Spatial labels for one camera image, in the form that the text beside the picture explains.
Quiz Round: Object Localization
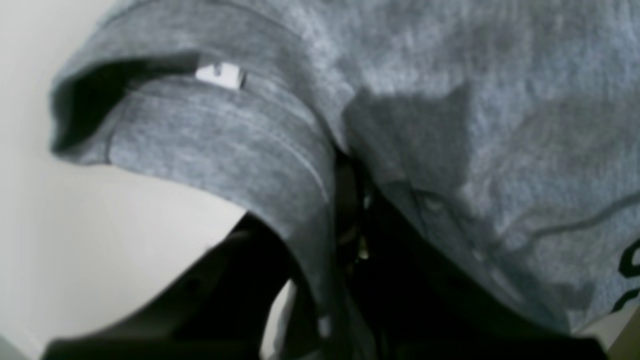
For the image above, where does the viewer-left left gripper right finger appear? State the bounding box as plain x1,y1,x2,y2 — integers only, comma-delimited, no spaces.
335,155,607,360

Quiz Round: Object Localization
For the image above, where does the viewer-left left gripper left finger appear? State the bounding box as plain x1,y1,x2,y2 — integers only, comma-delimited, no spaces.
43,214,290,360

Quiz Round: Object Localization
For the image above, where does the grey T-shirt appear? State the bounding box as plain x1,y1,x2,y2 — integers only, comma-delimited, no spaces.
50,0,639,360

